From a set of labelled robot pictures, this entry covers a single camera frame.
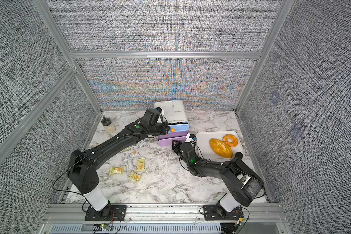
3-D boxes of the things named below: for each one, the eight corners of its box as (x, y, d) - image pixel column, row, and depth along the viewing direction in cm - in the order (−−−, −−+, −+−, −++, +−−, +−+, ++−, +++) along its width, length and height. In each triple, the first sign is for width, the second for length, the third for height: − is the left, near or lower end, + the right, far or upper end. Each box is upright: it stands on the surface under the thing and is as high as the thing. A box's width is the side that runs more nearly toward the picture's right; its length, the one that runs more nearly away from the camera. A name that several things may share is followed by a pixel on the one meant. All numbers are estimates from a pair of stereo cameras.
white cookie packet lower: (126, 172, 89) (125, 170, 88) (124, 161, 94) (123, 160, 92) (135, 168, 91) (134, 167, 89) (132, 158, 95) (132, 157, 93)
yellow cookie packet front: (129, 178, 87) (127, 176, 85) (132, 172, 90) (131, 170, 87) (137, 182, 86) (136, 181, 83) (141, 176, 88) (140, 174, 86)
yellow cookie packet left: (110, 174, 89) (108, 172, 86) (112, 167, 91) (110, 165, 89) (123, 174, 89) (121, 172, 86) (124, 167, 91) (123, 165, 89)
